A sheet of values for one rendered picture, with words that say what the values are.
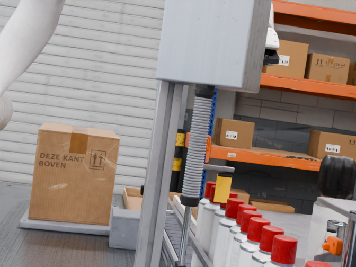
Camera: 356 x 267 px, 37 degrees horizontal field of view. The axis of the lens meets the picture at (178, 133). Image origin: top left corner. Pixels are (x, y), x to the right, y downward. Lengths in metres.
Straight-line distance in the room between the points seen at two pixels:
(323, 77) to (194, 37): 4.14
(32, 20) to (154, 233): 0.56
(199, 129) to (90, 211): 0.79
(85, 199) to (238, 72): 0.85
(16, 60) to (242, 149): 3.73
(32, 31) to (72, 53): 4.11
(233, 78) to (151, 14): 4.52
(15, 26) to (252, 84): 0.59
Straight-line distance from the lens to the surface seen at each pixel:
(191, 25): 0.95
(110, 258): 1.41
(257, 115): 5.63
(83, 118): 5.36
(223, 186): 1.06
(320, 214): 1.25
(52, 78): 5.39
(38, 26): 1.28
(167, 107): 1.01
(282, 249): 0.75
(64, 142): 1.60
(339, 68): 5.11
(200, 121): 0.90
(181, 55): 0.95
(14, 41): 1.28
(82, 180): 1.61
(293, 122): 5.74
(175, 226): 1.62
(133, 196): 2.24
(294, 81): 4.85
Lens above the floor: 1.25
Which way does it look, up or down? 3 degrees down
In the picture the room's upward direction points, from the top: 8 degrees clockwise
